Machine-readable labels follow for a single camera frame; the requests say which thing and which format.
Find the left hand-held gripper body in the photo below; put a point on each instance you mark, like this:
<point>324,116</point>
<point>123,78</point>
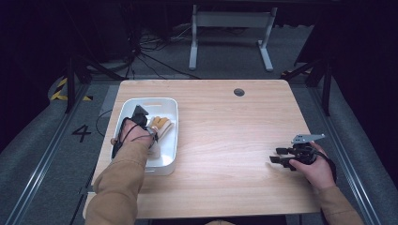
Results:
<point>139,120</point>

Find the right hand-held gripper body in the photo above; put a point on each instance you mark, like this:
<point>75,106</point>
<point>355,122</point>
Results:
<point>305,153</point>

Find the beige glove with orange fingers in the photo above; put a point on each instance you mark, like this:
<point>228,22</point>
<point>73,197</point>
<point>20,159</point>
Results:
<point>164,126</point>

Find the white plastic bin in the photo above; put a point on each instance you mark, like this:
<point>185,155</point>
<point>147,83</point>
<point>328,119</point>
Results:
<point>167,150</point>

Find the person's left hand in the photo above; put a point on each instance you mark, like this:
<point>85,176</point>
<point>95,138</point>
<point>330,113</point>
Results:
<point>134,136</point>

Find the person's right hand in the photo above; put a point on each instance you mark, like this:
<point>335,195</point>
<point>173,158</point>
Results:
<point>316,173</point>

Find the black metal stand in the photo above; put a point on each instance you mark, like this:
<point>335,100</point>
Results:
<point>327,90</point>
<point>70,87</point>

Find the grey round table grommet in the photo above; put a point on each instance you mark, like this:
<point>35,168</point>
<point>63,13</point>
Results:
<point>239,92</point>

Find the yellow black hazard tape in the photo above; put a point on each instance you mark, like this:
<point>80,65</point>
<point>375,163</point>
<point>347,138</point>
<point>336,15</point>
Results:
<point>58,93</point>

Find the person's tan garment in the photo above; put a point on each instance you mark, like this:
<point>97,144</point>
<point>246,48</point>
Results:
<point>220,222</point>

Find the aluminium floor rail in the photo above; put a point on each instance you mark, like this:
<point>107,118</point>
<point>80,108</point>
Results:
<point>363,200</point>
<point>47,154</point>

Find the white metal desk frame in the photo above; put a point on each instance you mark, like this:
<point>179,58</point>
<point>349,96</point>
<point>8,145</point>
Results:
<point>231,19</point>

